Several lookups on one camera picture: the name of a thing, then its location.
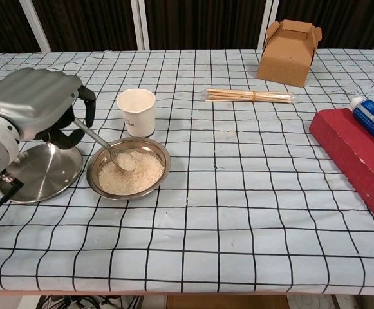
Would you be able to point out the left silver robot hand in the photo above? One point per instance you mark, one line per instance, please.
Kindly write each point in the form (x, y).
(32, 99)

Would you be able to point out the metal spoon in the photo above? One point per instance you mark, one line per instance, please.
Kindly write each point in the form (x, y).
(93, 136)

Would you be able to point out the white paper cup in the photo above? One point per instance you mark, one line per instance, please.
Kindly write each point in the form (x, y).
(138, 119)

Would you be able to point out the white rice heap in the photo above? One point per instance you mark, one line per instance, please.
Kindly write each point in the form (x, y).
(141, 180)

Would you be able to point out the empty steel plate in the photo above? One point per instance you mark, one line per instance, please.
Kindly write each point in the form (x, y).
(45, 174)

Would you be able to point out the steel bowl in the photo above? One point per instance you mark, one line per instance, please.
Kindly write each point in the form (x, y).
(148, 145)

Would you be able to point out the light blue checkered tablecloth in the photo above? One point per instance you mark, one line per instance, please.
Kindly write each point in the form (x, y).
(206, 209)

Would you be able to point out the wrapped wooden chopstick bundle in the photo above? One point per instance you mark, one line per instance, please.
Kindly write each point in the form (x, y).
(238, 95)

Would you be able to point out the brown cardboard gable box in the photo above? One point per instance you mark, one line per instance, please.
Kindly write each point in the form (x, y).
(283, 61)

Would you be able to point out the brown wooden board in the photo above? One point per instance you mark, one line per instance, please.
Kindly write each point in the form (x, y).
(225, 303)

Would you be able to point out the long red box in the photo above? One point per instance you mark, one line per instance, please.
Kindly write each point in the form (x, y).
(351, 151)

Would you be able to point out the blue white toothpaste tube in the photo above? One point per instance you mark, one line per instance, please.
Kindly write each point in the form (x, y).
(373, 116)

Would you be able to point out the white partition post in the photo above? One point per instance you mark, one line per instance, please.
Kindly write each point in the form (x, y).
(37, 25)
(140, 25)
(267, 19)

